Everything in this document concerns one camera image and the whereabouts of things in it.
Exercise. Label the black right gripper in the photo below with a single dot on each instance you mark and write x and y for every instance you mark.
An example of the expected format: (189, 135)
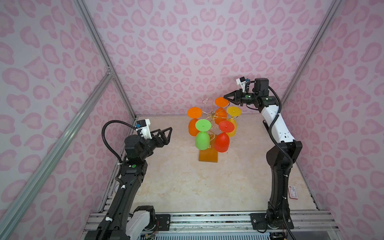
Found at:
(239, 99)

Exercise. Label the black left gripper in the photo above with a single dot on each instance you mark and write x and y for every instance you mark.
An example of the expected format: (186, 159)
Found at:
(162, 143)

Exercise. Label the yellow wine glass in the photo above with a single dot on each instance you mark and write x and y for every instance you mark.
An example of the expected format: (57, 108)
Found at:
(234, 112)

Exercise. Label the orange wine glass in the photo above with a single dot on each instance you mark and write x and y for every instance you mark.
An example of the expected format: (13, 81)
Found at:
(220, 113)
(194, 113)

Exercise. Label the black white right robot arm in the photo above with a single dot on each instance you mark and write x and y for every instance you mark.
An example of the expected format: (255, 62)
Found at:
(282, 156)

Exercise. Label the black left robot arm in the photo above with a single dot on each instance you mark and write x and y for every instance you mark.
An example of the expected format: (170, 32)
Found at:
(119, 223)

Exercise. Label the green wine glass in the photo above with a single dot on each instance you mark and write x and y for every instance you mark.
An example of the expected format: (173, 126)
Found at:
(203, 138)

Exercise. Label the red wine glass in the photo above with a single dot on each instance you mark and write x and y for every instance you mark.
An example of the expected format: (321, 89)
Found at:
(222, 141)

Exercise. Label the wooden rack base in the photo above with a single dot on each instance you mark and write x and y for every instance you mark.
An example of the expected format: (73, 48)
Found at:
(210, 154)

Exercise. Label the red white card box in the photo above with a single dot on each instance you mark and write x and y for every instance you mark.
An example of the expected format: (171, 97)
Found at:
(293, 194)

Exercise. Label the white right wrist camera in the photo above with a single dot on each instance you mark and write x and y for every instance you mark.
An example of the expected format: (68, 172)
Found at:
(243, 83)

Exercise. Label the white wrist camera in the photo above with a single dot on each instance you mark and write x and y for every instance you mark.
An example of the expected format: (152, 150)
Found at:
(243, 83)
(143, 128)

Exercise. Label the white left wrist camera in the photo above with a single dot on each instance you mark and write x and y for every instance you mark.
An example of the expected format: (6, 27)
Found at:
(143, 128)

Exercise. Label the gold wire glass rack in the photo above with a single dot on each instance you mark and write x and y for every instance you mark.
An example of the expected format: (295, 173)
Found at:
(212, 115)

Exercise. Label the aluminium corner frame post right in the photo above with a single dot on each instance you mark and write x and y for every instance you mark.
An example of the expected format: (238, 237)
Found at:
(331, 14)

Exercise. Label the aluminium corner frame post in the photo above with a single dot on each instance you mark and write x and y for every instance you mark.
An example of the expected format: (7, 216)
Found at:
(331, 14)
(91, 26)

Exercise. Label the aluminium corner frame post left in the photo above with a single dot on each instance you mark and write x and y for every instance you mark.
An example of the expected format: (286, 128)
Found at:
(91, 26)

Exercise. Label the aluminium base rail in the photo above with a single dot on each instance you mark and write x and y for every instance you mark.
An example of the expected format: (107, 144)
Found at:
(307, 225)

